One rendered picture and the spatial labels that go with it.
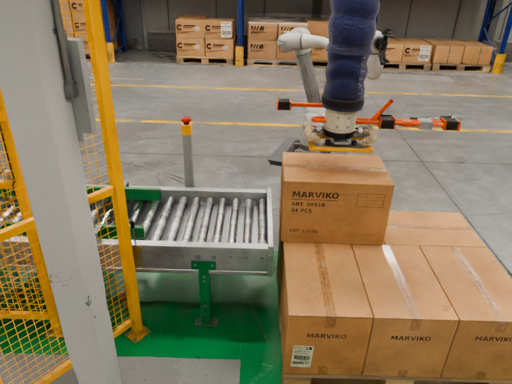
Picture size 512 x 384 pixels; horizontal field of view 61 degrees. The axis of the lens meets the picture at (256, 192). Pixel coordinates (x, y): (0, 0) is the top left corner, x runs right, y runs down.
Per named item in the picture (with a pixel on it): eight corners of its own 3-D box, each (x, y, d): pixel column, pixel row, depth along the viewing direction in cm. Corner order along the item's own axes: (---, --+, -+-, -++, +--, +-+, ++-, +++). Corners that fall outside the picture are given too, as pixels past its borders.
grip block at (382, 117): (379, 129, 235) (381, 119, 232) (375, 123, 244) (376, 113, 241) (395, 129, 235) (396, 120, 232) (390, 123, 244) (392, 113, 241)
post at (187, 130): (187, 247, 339) (180, 125, 291) (189, 242, 345) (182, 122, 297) (196, 248, 339) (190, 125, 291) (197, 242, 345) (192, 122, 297)
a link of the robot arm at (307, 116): (296, 145, 313) (296, 116, 303) (305, 136, 328) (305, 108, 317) (318, 148, 307) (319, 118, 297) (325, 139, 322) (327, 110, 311)
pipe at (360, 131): (309, 143, 232) (310, 133, 229) (305, 127, 254) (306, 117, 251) (373, 145, 232) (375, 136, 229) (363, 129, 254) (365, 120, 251)
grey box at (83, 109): (33, 131, 145) (11, 38, 131) (40, 126, 150) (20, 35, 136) (92, 133, 145) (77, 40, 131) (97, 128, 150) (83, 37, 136)
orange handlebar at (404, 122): (292, 123, 236) (292, 116, 235) (289, 107, 263) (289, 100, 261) (462, 129, 236) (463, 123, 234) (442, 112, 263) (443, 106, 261)
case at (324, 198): (280, 241, 254) (283, 180, 235) (279, 206, 290) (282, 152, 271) (382, 245, 253) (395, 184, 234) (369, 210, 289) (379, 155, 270)
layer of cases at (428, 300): (283, 373, 221) (288, 315, 202) (277, 255, 309) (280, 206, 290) (518, 380, 221) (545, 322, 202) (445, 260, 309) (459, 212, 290)
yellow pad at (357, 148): (309, 151, 232) (310, 142, 229) (308, 144, 241) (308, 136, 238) (372, 153, 232) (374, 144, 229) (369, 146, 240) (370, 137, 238)
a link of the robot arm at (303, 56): (308, 137, 327) (316, 127, 344) (328, 134, 319) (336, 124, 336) (281, 33, 299) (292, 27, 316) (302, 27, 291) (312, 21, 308)
